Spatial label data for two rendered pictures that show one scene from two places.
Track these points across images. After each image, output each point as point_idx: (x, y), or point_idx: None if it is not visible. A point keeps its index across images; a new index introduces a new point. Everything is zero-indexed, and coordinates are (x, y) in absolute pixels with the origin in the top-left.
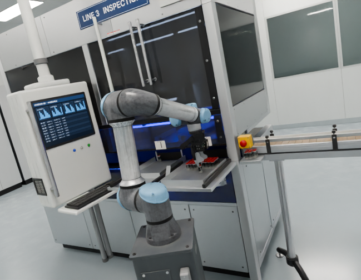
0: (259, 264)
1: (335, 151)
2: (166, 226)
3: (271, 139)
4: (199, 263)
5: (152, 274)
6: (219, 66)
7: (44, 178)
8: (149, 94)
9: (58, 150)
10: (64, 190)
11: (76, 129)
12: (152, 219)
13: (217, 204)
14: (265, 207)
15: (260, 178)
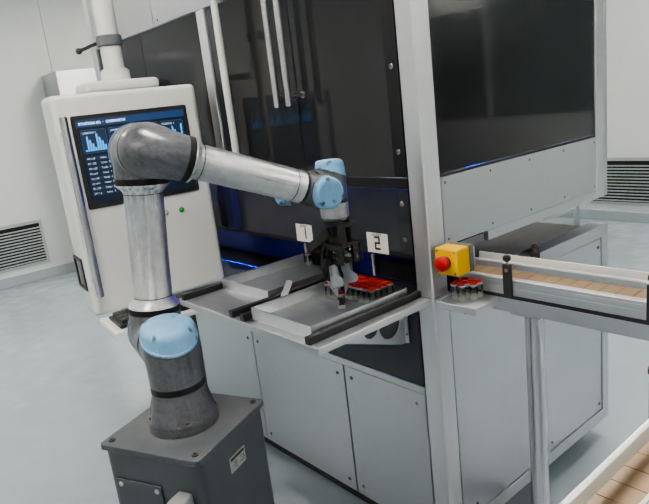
0: None
1: None
2: (175, 404)
3: (520, 266)
4: (246, 492)
5: (134, 487)
6: (412, 82)
7: (84, 259)
8: (174, 140)
9: (117, 212)
10: (120, 288)
11: None
12: (152, 385)
13: (391, 380)
14: (522, 410)
15: (520, 345)
